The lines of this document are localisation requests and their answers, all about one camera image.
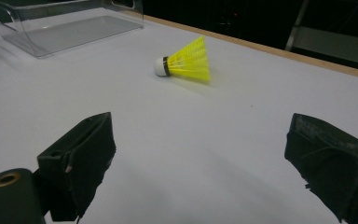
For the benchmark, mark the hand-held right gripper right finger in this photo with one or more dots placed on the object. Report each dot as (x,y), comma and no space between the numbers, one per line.
(338,168)

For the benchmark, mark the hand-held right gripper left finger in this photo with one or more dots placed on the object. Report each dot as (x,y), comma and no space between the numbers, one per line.
(84,161)

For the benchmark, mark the clear plastic storage box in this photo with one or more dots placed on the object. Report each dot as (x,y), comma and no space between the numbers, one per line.
(71,28)

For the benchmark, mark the yellow badminton shuttlecock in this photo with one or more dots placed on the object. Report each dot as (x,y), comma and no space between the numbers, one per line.
(186,61)

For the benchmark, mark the metal stand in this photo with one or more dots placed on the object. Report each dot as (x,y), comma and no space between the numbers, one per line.
(329,37)

